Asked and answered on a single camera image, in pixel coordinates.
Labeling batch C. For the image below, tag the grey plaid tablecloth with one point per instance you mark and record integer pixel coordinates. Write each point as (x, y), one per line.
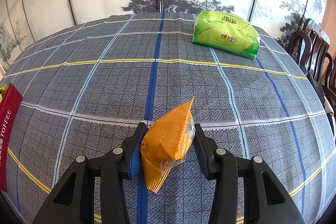
(105, 95)

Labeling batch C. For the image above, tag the orange snack packet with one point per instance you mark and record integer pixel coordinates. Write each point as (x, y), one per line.
(165, 140)

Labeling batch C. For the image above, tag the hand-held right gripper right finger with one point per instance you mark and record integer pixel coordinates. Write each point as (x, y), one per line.
(202, 155)

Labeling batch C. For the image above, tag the dark wooden chair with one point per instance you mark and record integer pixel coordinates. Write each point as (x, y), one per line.
(307, 48)
(329, 77)

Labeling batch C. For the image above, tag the green tissue pack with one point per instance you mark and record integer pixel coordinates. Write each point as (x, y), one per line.
(225, 33)

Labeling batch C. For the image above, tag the red tin box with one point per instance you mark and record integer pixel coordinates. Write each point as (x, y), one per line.
(8, 121)

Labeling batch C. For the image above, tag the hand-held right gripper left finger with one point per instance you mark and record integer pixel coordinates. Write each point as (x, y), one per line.
(135, 161)

